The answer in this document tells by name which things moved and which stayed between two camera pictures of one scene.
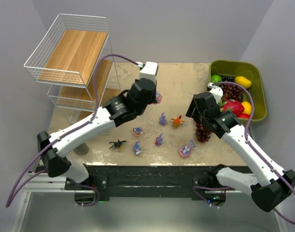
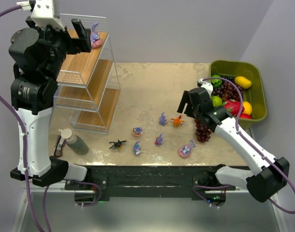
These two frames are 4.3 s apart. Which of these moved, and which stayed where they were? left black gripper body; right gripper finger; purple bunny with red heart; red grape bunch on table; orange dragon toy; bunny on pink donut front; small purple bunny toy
Moved: left black gripper body; right gripper finger
Stayed: bunny on pink donut front; red grape bunch on table; orange dragon toy; purple bunny with red heart; small purple bunny toy
